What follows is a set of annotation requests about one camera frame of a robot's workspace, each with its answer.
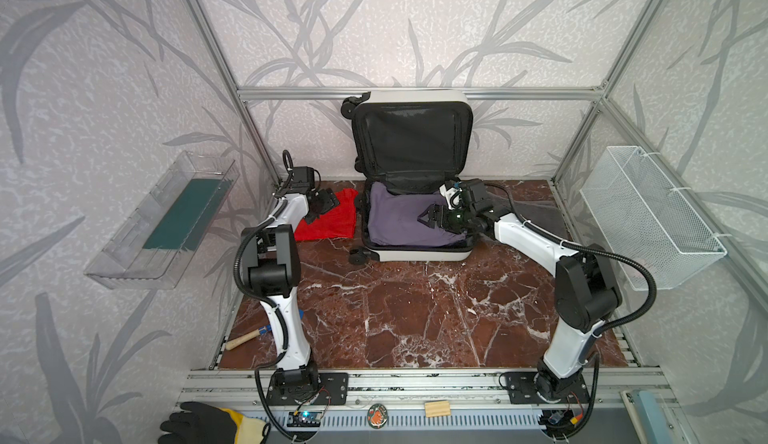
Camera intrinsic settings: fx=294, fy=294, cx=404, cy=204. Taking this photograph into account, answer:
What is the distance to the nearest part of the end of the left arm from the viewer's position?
768 millimetres

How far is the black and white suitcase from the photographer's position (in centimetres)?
91

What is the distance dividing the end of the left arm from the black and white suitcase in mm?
122
